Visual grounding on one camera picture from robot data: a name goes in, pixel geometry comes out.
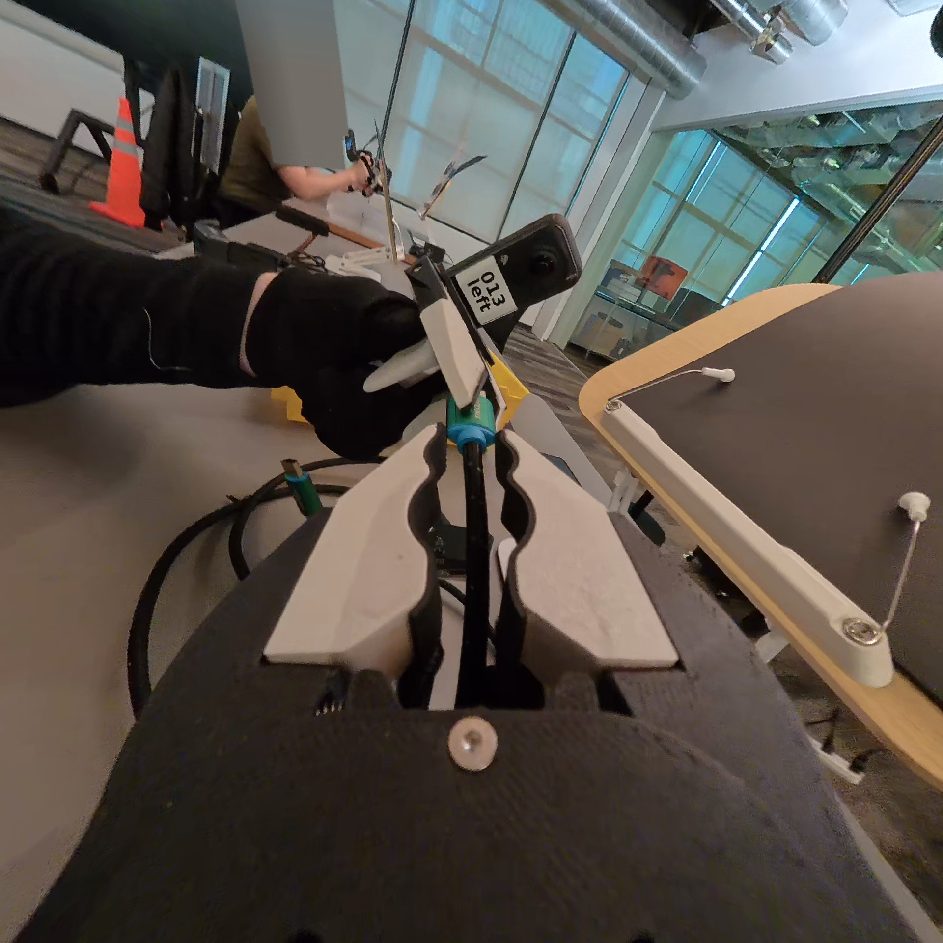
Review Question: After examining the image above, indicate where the wooden tray on white stand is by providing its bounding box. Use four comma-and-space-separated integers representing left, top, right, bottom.
324, 121, 414, 277

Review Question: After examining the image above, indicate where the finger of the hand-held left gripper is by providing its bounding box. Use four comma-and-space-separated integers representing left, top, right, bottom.
476, 337, 511, 415
420, 295, 490, 411

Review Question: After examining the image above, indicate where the yellow plastic bin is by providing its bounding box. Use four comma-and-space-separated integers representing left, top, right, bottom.
269, 352, 530, 432

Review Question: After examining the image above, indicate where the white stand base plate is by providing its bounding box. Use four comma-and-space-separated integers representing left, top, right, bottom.
498, 364, 933, 690

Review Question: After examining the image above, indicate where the orange reflective strip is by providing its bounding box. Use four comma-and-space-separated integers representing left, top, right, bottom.
88, 96, 148, 229

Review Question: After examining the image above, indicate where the black jacket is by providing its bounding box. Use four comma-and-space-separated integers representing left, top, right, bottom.
140, 66, 222, 237

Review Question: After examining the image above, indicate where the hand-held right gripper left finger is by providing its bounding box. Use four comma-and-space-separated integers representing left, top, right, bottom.
262, 423, 448, 682

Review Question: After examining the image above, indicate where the black metal frame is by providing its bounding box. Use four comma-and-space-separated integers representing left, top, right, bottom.
40, 109, 119, 194

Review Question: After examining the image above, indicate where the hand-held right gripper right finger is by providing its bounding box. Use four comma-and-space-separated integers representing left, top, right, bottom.
495, 429, 680, 684

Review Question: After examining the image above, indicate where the orange black machine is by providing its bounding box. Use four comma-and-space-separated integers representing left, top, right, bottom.
637, 254, 690, 296

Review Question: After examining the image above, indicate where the white power strip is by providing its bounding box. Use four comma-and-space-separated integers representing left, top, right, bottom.
806, 725, 866, 785

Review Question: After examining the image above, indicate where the black braided hdmi cable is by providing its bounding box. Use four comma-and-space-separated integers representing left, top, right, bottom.
444, 394, 503, 708
280, 458, 325, 517

